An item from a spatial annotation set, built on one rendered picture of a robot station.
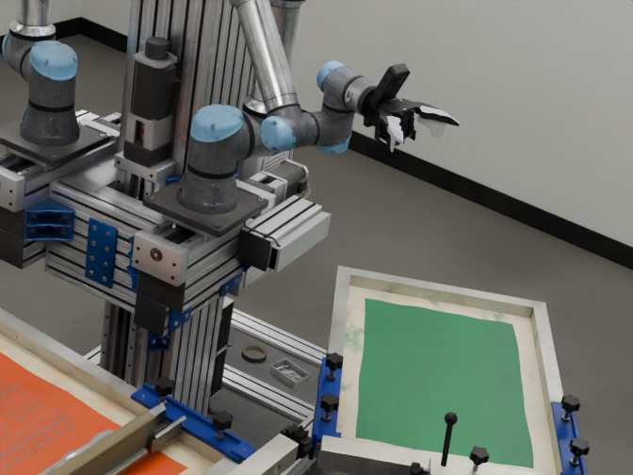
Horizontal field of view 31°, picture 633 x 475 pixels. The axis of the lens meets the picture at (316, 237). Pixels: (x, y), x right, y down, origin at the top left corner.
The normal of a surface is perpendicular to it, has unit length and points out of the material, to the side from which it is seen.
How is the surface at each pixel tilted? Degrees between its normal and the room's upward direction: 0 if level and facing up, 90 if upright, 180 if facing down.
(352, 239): 0
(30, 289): 0
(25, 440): 0
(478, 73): 90
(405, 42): 90
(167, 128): 90
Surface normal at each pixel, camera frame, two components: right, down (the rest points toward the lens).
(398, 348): 0.16, -0.87
